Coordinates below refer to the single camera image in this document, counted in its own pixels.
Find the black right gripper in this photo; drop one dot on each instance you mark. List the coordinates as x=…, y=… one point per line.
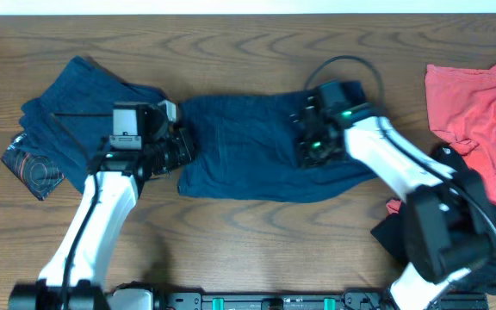
x=305, y=159

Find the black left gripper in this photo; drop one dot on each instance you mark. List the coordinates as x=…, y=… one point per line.
x=183, y=156

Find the navy blue shorts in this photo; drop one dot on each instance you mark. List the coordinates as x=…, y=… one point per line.
x=245, y=150

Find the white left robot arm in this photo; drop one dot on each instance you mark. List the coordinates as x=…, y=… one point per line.
x=75, y=276

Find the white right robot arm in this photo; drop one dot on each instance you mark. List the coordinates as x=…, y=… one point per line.
x=370, y=139

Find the folded navy blue garment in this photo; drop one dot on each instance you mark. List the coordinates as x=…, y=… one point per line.
x=66, y=123

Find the black orange patterned folded cloth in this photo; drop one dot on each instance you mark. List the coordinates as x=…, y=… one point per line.
x=39, y=174

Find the red t-shirt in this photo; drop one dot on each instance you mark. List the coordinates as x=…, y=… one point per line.
x=461, y=108

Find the black garment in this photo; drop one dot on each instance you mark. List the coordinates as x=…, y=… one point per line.
x=444, y=228

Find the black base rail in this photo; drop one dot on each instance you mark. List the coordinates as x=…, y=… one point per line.
x=350, y=300

